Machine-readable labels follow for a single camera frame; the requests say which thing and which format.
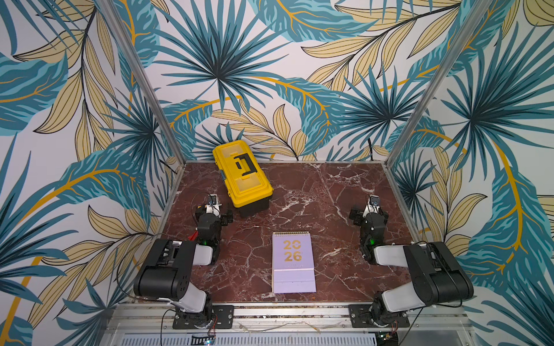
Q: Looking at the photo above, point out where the purple calendar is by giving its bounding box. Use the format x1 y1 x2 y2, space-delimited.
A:
272 232 317 294

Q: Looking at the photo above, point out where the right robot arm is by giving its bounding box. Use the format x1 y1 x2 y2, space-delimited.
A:
349 206 474 319

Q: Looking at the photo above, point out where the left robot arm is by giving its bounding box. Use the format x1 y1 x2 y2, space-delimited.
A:
134 206 234 319

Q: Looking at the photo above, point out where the yellow plastic toolbox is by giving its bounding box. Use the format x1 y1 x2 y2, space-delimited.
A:
212 140 274 219

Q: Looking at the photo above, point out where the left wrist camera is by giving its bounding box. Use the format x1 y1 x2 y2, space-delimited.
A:
205 194 222 216

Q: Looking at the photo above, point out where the red handled tool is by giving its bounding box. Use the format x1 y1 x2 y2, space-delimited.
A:
188 231 199 241

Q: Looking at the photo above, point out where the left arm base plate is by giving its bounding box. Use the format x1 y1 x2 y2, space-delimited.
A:
173 305 235 330

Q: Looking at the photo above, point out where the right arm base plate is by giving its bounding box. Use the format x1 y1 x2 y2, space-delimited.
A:
348 304 410 328

